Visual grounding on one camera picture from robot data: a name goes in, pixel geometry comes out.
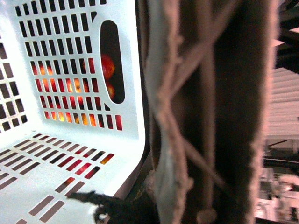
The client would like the light blue plastic basket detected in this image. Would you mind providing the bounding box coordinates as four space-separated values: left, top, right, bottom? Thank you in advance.
0 0 147 224

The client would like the grey basket handle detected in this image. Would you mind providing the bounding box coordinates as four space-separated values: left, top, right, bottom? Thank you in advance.
138 0 278 224

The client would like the red peach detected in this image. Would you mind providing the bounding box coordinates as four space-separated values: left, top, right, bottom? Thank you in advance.
101 54 115 80
106 82 115 100

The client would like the red peach upper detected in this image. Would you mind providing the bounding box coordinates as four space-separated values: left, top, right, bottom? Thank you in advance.
101 54 115 80

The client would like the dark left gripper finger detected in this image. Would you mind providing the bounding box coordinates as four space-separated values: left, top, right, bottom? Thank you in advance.
68 191 154 224

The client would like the red peach lower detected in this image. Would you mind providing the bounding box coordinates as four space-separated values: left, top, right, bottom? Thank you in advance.
106 82 115 100

